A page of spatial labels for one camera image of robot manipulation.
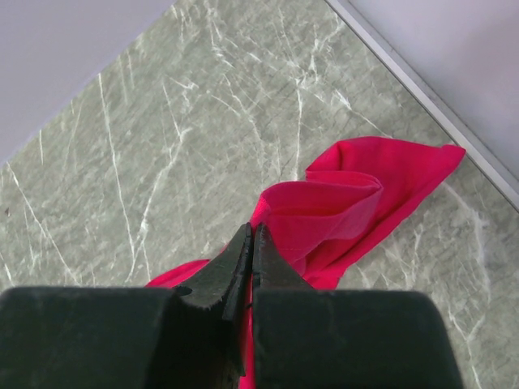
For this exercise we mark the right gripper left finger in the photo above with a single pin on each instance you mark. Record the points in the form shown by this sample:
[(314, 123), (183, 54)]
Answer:
[(190, 336)]

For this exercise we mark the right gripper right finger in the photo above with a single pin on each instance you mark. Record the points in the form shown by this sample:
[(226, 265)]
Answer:
[(309, 338)]

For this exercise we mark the pink red t-shirt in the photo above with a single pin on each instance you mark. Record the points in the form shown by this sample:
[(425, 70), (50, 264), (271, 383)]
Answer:
[(352, 197)]

